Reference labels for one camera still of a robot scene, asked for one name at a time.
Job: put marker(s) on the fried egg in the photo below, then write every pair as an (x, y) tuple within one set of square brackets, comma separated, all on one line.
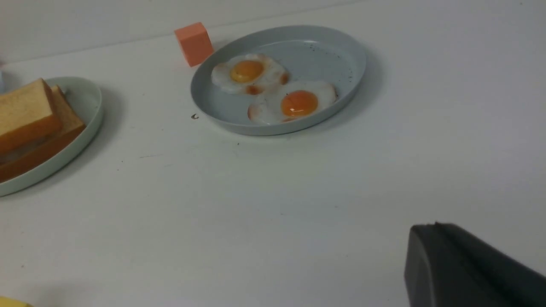
[(249, 74), (292, 101)]

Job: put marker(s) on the mint green plate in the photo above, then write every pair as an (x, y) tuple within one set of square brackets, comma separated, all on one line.
[(86, 99)]

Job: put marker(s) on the front fried egg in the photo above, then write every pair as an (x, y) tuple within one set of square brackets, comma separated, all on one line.
[(292, 101)]

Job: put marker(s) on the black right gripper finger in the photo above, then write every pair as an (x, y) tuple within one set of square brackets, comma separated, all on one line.
[(447, 266)]

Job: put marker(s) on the orange foam cube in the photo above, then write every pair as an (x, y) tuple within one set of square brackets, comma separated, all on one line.
[(195, 43)]

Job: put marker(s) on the stack toast slice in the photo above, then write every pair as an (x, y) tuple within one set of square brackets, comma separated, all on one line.
[(26, 115)]

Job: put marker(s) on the lower fried egg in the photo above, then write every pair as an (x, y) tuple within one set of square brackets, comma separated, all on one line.
[(249, 74)]

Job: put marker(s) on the grey plate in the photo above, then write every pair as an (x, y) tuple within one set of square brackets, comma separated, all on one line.
[(307, 52)]

